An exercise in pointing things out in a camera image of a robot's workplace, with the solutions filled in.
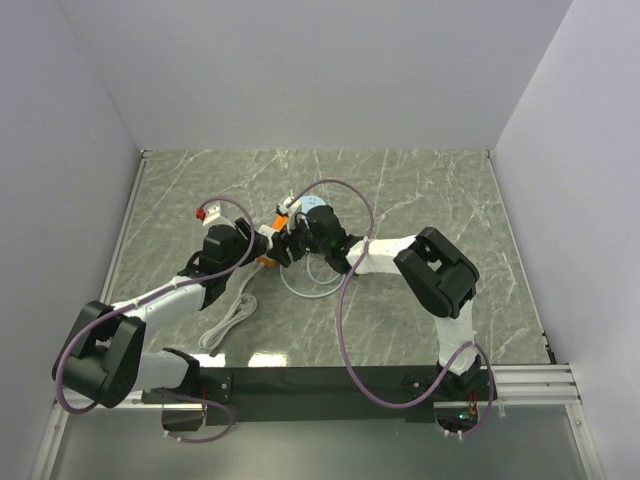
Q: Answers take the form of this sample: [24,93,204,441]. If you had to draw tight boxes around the white power strip cord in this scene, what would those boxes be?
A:
[198,264,262,353]

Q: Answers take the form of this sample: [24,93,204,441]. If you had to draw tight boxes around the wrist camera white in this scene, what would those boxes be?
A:
[276,196,301,218]
[196,201,232,230]

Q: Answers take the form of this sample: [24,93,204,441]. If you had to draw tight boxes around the orange power strip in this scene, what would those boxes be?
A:
[257,215,291,268]

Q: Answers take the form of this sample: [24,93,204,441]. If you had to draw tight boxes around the black base bar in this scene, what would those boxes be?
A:
[140,364,499,427]

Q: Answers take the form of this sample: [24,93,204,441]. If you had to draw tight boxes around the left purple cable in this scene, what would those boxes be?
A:
[53,197,259,445]

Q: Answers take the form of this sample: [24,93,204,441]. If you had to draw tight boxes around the white cube plug adapter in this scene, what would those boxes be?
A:
[258,225,277,242]

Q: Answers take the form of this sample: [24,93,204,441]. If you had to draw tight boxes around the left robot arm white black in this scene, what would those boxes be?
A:
[52,219,274,414]

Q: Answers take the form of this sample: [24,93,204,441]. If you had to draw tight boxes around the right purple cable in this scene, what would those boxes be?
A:
[289,178,499,441]

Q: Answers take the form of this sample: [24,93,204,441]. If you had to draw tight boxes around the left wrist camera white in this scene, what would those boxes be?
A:
[196,201,232,230]

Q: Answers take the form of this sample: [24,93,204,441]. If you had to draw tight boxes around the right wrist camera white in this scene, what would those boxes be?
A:
[276,196,301,218]

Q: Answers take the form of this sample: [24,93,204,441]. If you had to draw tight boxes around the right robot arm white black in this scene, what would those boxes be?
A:
[267,205,480,399]

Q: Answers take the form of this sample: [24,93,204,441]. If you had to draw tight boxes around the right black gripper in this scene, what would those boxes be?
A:
[267,213,330,269]

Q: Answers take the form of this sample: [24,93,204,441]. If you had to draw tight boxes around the round blue power socket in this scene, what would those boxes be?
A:
[299,195,326,214]

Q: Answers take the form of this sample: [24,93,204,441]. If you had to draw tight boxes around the purple cable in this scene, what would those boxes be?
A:
[289,178,499,441]
[53,197,259,445]

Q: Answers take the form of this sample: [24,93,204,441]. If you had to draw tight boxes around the aluminium frame rail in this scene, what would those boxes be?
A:
[35,149,594,479]

